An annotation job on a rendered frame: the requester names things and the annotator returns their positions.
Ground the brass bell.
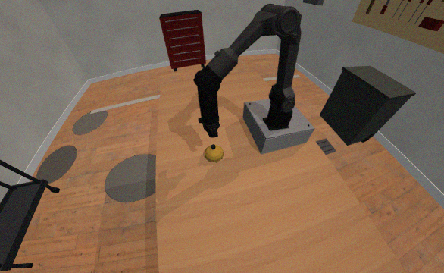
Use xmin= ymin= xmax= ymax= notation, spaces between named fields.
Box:
xmin=205 ymin=144 xmax=224 ymax=163

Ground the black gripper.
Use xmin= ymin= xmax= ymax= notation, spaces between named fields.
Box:
xmin=199 ymin=108 xmax=220 ymax=138

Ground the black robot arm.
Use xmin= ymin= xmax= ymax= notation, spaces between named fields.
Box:
xmin=193 ymin=4 xmax=302 ymax=131

